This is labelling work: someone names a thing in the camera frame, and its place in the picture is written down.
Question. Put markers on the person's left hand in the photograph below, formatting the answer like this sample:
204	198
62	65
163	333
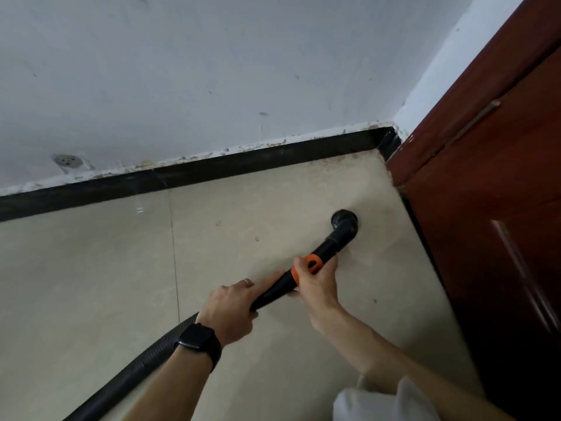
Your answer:
228	311

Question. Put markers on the person's right hand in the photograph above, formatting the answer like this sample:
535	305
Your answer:
320	293

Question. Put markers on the person's right forearm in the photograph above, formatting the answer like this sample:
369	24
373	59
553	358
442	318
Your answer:
394	359

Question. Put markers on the black smartwatch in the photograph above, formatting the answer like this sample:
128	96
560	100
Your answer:
199	339

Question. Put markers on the light grey trousers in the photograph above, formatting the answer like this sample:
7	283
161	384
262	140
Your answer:
377	405

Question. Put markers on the black baseboard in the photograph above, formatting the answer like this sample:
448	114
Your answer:
175	175

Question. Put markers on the dark red wooden furniture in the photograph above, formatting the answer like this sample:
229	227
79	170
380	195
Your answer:
482	192

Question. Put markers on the round grey wall outlet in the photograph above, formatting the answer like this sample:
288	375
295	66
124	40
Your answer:
68	161

